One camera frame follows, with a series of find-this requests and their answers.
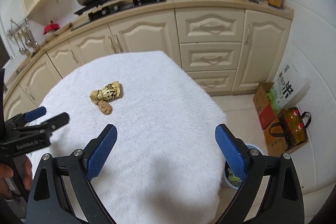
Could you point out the white fluffy table cloth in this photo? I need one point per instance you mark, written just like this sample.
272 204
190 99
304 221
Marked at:
166 166

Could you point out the cooking oil bottles in bag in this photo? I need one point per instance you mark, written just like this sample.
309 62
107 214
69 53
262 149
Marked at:
291 126

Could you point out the person's left hand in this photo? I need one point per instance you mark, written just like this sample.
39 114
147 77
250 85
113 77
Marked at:
24 168

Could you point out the gold candy wrapper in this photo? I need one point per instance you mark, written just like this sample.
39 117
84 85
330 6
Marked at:
108 93

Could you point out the brown cardboard box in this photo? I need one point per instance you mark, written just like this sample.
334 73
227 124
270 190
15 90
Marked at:
266 117

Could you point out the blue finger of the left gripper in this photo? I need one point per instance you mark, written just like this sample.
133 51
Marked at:
35 114
55 122

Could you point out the cream lower kitchen cabinets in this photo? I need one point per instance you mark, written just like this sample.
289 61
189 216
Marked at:
228 48

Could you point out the black gas stove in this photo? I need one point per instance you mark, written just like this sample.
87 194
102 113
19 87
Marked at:
104 8

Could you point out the white rice bag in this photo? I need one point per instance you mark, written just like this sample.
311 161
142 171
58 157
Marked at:
288 87

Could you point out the hanging utensil rack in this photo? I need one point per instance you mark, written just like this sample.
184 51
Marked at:
22 35

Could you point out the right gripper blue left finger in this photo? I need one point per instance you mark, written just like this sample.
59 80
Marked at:
98 150

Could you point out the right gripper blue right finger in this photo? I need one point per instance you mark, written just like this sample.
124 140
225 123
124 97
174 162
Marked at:
235 151

